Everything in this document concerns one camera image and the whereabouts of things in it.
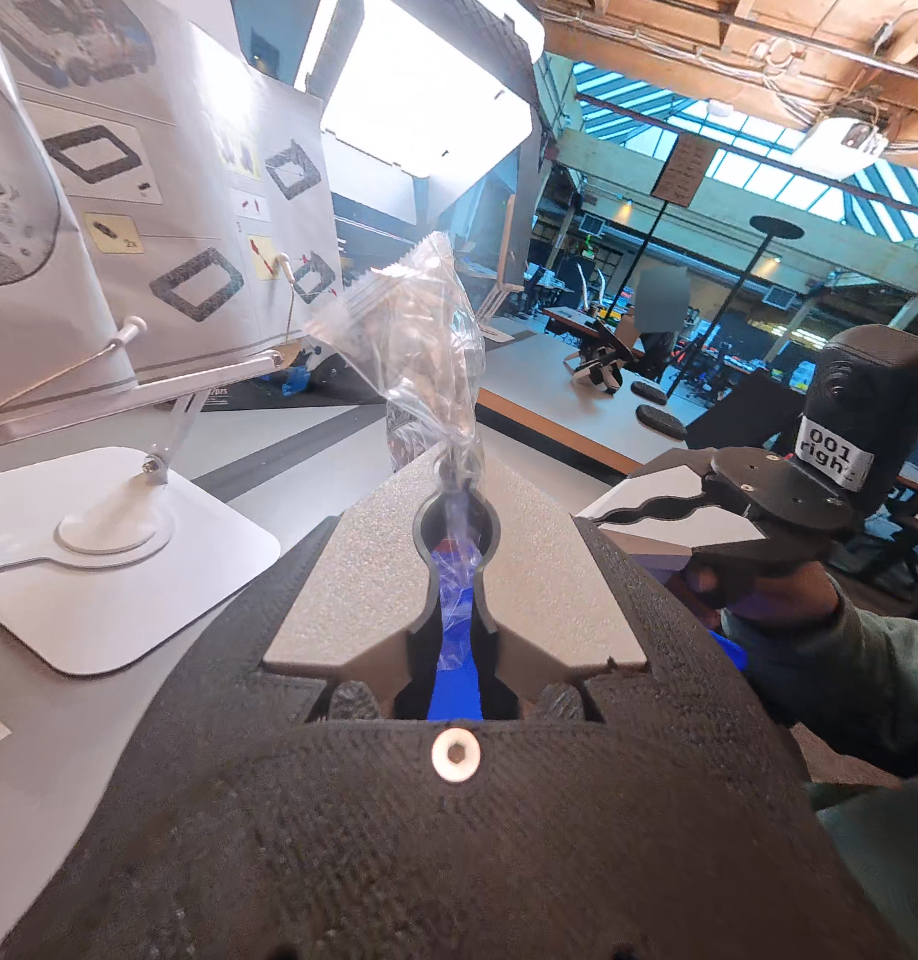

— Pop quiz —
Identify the black floor lamp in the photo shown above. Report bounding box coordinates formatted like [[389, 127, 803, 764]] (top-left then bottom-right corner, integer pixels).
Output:
[[665, 215, 805, 399]]

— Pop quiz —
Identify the white ceiling projector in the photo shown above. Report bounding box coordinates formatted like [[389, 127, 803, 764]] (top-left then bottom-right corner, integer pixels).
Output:
[[791, 114, 891, 179]]

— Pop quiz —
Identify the small clear plastic bag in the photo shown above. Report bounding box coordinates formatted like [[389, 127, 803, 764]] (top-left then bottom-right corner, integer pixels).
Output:
[[305, 231, 490, 676]]

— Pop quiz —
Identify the white lit panel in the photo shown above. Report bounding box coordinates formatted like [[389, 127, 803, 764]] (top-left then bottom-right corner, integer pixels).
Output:
[[294, 0, 546, 226]]

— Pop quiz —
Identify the grey wood-edged table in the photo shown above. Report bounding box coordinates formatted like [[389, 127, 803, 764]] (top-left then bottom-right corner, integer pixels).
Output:
[[477, 330, 648, 477]]

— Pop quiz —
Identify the blue plastic bin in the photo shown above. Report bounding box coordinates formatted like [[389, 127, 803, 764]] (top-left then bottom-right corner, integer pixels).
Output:
[[427, 540, 749, 723]]

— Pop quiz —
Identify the brown sign board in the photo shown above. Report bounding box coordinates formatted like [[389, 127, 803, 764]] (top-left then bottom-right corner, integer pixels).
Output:
[[648, 132, 720, 209]]

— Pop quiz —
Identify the person's green sweatshirt torso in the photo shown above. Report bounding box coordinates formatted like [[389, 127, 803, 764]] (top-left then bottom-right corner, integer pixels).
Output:
[[804, 768, 918, 960]]

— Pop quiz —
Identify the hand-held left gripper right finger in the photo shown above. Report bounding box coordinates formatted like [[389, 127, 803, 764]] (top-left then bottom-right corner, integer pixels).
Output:
[[470, 457, 649, 712]]

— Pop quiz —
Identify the person's right forearm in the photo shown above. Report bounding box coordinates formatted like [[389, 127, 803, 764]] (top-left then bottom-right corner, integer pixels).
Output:
[[717, 592, 918, 777]]

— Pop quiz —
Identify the lego instruction booklet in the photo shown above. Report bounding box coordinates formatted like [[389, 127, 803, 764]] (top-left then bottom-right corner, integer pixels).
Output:
[[0, 0, 348, 410]]

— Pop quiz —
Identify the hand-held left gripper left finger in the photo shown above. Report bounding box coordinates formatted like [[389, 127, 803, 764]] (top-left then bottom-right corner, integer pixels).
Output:
[[261, 439, 449, 712]]

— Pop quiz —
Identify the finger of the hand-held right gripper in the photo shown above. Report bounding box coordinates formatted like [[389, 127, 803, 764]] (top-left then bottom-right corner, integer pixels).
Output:
[[590, 498, 769, 562], [577, 447, 721, 520]]

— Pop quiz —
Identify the white book stand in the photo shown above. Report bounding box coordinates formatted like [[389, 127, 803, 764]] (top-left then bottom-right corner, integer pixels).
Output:
[[0, 253, 295, 676]]

